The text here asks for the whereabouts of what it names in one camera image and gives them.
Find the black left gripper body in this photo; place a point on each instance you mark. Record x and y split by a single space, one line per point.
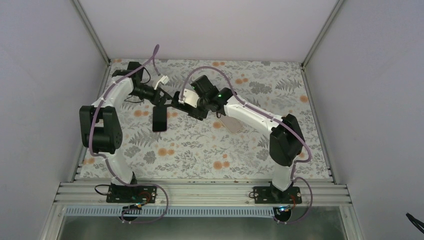
155 102

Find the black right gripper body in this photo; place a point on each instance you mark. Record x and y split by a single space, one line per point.
197 114

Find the purple phone with black screen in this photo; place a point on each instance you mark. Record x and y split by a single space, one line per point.
159 119

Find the beige phone case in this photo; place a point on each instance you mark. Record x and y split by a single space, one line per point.
233 125

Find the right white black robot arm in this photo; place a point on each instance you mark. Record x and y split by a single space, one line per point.
286 140

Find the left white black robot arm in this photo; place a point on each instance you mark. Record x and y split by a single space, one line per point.
100 126

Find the floral patterned table mat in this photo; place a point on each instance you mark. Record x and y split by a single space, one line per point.
193 149

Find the black object at corner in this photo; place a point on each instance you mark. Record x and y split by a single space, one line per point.
415 222

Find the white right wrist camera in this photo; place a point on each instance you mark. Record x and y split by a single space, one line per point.
189 97

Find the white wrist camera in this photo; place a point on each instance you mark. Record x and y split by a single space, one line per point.
161 80
189 97

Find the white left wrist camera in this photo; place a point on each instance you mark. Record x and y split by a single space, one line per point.
161 80

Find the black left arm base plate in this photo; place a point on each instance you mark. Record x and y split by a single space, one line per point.
131 194

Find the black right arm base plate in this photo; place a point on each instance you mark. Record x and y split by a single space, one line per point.
272 195

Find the left aluminium frame post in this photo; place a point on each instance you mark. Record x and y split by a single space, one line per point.
90 29

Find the aluminium frame post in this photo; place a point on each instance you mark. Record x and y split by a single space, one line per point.
90 29
334 12

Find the slotted grey cable duct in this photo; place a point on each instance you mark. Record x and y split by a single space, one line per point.
173 211

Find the front aluminium rail beam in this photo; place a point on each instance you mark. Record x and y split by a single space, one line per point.
201 194

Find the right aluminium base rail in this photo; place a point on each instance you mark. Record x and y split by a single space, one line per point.
318 126

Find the right aluminium frame post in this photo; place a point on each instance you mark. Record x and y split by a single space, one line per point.
334 12

